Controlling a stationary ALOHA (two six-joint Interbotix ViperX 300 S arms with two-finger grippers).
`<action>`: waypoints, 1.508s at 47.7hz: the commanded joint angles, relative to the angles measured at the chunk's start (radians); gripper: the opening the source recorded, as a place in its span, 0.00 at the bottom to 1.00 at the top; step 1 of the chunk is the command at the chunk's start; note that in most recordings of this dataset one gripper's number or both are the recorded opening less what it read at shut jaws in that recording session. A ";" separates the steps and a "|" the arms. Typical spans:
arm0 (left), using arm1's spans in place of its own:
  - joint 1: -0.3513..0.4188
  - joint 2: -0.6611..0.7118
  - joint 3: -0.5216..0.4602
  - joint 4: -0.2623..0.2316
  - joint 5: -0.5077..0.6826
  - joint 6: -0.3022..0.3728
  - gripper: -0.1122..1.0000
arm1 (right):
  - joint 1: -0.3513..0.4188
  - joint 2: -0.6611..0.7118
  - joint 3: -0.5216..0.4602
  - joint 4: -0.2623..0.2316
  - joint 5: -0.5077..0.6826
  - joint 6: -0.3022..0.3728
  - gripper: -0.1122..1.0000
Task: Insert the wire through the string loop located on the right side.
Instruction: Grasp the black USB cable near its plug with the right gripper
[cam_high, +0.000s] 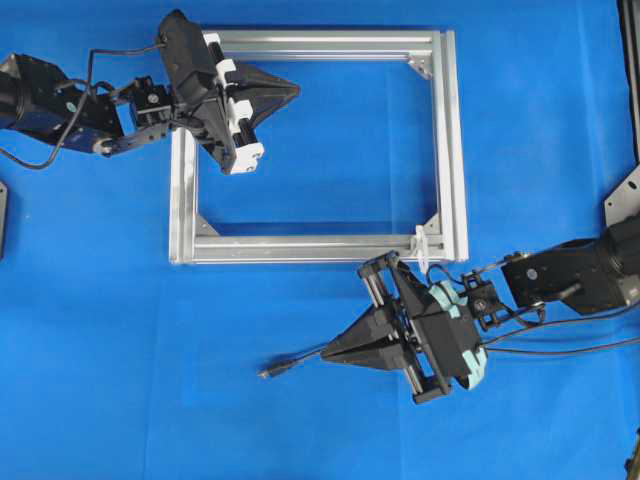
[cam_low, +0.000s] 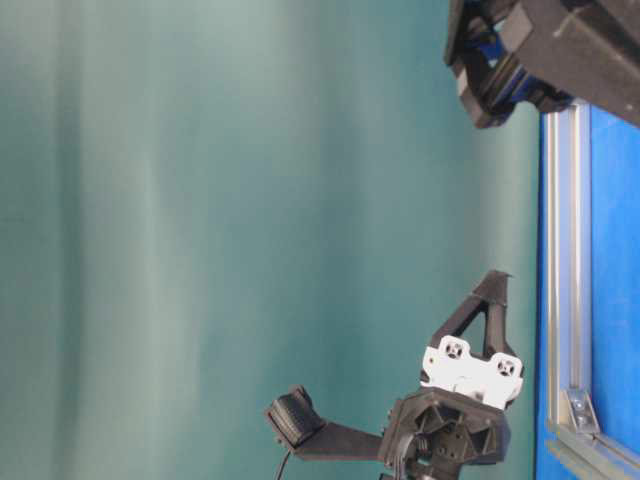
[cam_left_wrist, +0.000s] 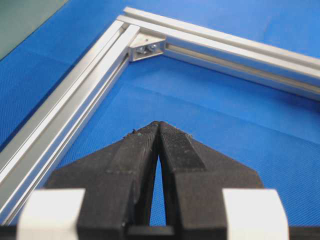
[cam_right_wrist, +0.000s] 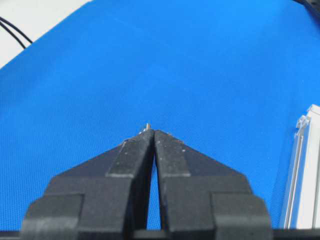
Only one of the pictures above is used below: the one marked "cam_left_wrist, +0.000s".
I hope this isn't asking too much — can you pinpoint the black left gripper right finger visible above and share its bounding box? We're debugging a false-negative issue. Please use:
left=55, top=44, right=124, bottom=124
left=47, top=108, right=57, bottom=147
left=158, top=121, right=264, bottom=240

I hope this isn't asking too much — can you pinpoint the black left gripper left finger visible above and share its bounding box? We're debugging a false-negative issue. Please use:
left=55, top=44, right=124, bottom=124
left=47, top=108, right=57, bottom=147
left=45, top=121, right=159, bottom=240

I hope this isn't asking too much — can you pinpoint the blue table cloth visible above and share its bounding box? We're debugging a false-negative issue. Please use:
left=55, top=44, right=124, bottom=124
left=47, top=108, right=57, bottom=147
left=0, top=0, right=320, bottom=226

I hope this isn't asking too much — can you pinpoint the green backdrop curtain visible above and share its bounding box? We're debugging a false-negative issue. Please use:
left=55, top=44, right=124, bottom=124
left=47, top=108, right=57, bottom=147
left=0, top=0, right=67, bottom=59

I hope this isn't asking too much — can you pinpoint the aluminium extrusion frame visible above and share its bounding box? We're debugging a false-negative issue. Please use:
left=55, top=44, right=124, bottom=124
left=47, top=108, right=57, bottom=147
left=0, top=7, right=320, bottom=225

